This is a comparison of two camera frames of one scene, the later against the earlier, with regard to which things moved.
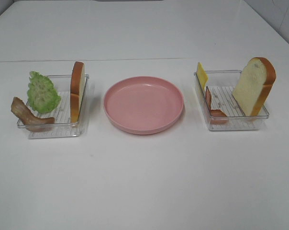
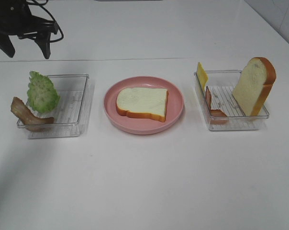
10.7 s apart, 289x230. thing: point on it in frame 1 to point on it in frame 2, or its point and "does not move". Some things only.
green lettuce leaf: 42,95 does not move
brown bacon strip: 32,122 does not move
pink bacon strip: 217,116 does not move
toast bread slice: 77,81 to 142,102
